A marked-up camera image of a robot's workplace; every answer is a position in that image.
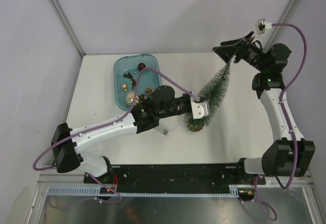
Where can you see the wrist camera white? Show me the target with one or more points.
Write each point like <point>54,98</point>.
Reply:
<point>199,109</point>
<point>262,26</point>

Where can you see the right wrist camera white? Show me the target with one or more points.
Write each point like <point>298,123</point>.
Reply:
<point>262,26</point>

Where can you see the dark brown bauble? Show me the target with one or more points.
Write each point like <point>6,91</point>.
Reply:
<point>141,66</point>

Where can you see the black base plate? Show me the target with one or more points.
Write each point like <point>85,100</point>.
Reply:
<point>231,173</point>

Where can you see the white gold striped bauble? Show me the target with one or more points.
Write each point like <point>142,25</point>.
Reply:
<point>130,98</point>

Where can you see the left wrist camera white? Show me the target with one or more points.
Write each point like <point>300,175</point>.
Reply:
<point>199,109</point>

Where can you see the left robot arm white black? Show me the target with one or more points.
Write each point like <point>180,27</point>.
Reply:
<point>70,144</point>

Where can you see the blue plastic tray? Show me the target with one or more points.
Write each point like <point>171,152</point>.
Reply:
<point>130,64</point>

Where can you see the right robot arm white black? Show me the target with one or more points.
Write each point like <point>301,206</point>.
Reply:
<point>290,154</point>

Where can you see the clear light string battery box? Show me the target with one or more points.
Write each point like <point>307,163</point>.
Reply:
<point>163,130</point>

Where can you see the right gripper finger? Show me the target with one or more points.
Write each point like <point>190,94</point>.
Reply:
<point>235,41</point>
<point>228,53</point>

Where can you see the small green christmas tree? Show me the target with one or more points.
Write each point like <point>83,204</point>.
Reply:
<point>215,90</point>

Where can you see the aluminium frame post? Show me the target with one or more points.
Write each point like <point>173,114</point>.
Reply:
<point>67,26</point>
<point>284,17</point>

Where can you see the small gold bauble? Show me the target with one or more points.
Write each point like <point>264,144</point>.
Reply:
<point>124,87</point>

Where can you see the pine cone ornament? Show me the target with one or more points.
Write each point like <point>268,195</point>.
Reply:
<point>149,90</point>

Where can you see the brown ribbon bow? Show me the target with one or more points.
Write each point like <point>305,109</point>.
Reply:
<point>129,76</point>

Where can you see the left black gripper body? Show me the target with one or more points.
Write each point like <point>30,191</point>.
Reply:
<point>184,103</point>

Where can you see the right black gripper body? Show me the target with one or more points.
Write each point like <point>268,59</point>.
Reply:
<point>248,53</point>

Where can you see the left aluminium frame post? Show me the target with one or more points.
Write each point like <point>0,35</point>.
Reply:
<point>67,26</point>

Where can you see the right aluminium frame post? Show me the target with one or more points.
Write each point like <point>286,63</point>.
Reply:
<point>284,17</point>

